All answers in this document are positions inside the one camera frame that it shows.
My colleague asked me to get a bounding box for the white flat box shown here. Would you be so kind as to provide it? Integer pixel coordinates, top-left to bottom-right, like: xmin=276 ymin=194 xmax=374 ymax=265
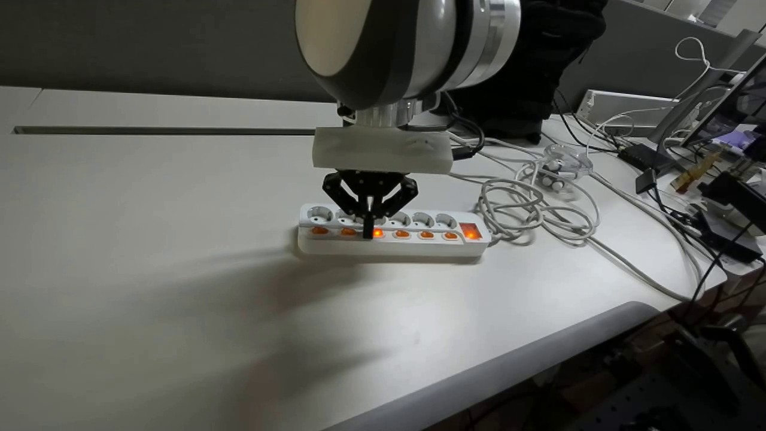
xmin=575 ymin=87 xmax=682 ymax=134

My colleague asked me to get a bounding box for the white six-socket power strip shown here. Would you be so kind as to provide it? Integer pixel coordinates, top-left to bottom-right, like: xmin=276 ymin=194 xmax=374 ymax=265
xmin=291 ymin=202 xmax=490 ymax=263

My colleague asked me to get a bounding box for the white power strip cable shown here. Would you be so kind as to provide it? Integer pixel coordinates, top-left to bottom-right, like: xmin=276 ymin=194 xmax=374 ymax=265
xmin=446 ymin=134 xmax=714 ymax=307

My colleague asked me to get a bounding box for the black cloth cover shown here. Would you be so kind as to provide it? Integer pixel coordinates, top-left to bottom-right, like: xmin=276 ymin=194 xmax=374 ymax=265
xmin=443 ymin=0 xmax=610 ymax=145

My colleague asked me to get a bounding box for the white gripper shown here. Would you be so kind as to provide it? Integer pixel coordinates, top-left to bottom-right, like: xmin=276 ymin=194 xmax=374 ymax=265
xmin=312 ymin=122 xmax=454 ymax=242

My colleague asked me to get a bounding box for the thin black cable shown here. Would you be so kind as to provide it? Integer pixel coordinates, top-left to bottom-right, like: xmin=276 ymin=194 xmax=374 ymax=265
xmin=649 ymin=176 xmax=766 ymax=307

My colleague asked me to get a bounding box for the grey desk partition panel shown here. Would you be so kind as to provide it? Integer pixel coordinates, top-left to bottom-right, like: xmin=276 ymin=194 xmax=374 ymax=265
xmin=0 ymin=0 xmax=342 ymax=102

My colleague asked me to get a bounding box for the black clamp bracket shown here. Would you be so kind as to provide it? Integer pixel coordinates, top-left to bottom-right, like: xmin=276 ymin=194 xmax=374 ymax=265
xmin=698 ymin=170 xmax=766 ymax=235

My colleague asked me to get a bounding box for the yellow wooden piece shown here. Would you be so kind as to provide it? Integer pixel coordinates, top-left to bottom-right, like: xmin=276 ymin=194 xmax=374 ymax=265
xmin=667 ymin=148 xmax=726 ymax=194

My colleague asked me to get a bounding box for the white looped wire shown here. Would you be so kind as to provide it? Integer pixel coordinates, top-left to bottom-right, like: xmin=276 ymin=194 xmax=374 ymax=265
xmin=672 ymin=33 xmax=714 ymax=77

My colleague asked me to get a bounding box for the black power adapter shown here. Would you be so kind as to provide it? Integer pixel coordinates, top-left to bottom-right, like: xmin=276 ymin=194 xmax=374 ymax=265
xmin=615 ymin=139 xmax=667 ymax=197

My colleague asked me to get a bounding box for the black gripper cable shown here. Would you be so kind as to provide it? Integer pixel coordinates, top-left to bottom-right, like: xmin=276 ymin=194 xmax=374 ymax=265
xmin=436 ymin=93 xmax=488 ymax=163

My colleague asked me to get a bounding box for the clear plastic container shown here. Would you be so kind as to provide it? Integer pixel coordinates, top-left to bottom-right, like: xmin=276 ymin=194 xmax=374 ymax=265
xmin=532 ymin=142 xmax=599 ymax=194

